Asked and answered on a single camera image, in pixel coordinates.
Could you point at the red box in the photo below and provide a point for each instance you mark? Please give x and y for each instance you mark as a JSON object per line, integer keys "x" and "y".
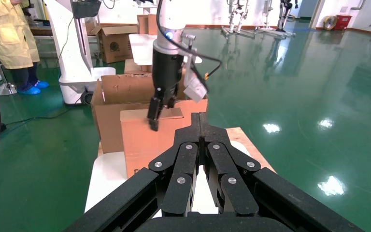
{"x": 343, "y": 22}

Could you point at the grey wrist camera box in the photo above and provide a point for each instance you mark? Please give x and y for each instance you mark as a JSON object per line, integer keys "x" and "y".
{"x": 195, "y": 89}

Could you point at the white wheeled robot with column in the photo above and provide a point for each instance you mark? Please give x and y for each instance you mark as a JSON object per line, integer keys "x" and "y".
{"x": 73, "y": 48}

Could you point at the white table with T legs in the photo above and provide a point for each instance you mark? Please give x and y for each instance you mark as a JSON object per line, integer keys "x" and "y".
{"x": 142, "y": 48}

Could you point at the humanoid robot on stand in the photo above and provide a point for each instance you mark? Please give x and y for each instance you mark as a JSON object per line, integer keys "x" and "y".
{"x": 236, "y": 16}
{"x": 283, "y": 12}

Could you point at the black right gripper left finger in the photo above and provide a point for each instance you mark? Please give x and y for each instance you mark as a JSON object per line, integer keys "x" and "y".
{"x": 179, "y": 192}

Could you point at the person in yellow gown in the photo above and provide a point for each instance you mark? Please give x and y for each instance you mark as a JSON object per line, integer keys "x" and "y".
{"x": 6, "y": 32}

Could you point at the small cardboard box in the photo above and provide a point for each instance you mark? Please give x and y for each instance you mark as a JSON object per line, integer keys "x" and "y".
{"x": 140, "y": 144}

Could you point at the wooden board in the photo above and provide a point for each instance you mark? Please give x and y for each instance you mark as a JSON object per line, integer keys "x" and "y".
{"x": 246, "y": 141}

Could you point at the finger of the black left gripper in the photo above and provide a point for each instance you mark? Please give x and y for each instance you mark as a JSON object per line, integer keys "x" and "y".
{"x": 171, "y": 100}
{"x": 155, "y": 115}

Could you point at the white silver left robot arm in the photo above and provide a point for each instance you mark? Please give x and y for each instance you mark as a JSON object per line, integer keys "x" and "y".
{"x": 172, "y": 19}

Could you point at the open cardboard box round print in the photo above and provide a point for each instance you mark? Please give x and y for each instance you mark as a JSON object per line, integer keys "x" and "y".
{"x": 116, "y": 44}

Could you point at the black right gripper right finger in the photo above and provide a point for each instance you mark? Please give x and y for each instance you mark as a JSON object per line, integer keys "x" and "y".
{"x": 233, "y": 192}

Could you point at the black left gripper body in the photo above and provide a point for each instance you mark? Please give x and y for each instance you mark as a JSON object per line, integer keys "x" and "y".
{"x": 168, "y": 70}

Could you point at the low cardboard box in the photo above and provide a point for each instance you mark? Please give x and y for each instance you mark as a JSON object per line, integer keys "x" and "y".
{"x": 134, "y": 69}

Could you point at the large open cardboard box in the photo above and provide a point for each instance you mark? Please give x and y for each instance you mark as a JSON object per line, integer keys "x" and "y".
{"x": 108, "y": 128}

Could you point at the plain cardboard box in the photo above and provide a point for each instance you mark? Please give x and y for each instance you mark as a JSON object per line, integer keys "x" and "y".
{"x": 145, "y": 25}

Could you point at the chrome base stool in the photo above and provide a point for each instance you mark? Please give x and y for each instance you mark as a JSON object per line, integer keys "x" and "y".
{"x": 4, "y": 89}

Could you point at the yellow round fan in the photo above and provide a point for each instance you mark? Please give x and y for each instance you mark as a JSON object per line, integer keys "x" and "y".
{"x": 329, "y": 23}

